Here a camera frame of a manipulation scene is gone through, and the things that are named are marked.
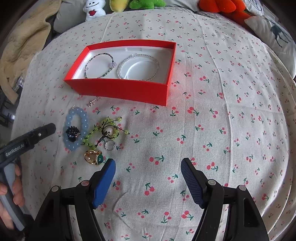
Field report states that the light blue bead bracelet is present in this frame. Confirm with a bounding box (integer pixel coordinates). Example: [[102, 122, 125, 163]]
[[63, 106, 89, 151]]

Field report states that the black spiky ring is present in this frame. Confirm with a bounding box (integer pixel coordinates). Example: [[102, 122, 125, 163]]
[[65, 126, 82, 142]]

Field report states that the large gold ring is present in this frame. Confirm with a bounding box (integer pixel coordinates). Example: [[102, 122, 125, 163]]
[[83, 150, 105, 166]]

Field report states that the small gold stud earring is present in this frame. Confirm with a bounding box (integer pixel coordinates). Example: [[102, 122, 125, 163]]
[[87, 98, 97, 107]]

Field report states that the lime green braided bracelet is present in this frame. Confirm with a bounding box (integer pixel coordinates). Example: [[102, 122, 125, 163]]
[[82, 116, 130, 149]]

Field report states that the small silver ring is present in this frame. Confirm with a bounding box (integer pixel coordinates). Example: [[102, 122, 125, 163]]
[[104, 139, 117, 151]]

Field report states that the green seed bead bracelet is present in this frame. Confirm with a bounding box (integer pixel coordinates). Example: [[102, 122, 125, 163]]
[[84, 52, 117, 79]]

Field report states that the clear crystal bead bracelet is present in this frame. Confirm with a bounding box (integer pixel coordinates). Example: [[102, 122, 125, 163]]
[[117, 53, 161, 82]]

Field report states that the person's left hand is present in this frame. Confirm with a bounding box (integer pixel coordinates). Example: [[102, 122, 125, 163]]
[[1, 163, 25, 230]]

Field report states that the beige quilted blanket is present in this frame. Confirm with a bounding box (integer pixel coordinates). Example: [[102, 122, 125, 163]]
[[1, 0, 62, 103]]

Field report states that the cherry print bed sheet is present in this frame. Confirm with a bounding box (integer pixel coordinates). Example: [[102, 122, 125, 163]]
[[12, 8, 295, 240]]

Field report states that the red cardboard box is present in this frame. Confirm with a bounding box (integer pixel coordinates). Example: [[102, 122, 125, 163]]
[[64, 39, 176, 106]]

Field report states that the white bunny plush toy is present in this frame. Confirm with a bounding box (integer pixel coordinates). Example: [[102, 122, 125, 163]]
[[83, 0, 106, 22]]

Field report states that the yellow green carrot plush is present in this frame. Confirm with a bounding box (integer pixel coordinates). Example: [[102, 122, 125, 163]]
[[109, 0, 130, 13]]

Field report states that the white deer print pillow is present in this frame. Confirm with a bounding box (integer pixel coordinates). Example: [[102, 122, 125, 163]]
[[244, 16, 295, 78]]

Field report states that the green tree plush toy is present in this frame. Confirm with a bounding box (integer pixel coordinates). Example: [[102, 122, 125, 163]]
[[129, 0, 166, 9]]

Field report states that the orange pumpkin plush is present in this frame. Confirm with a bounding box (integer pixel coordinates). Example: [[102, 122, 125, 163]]
[[198, 0, 252, 26]]

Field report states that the grey patterned pillow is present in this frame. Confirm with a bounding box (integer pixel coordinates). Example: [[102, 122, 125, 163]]
[[165, 0, 264, 16]]

